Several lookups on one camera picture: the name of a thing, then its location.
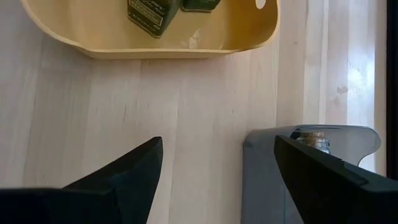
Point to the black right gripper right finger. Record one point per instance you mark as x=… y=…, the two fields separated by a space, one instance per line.
x=335 y=193

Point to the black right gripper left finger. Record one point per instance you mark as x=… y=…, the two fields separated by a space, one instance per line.
x=93 y=199

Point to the green-lidded spice jar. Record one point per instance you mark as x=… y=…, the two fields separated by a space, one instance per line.
x=200 y=4
x=152 y=15

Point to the grey translucent plastic bin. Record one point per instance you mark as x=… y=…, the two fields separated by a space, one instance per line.
x=261 y=174

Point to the yellow plastic bin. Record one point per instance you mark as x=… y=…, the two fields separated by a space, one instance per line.
x=93 y=31

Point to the black aluminium table frame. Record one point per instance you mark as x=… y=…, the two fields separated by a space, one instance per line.
x=392 y=93

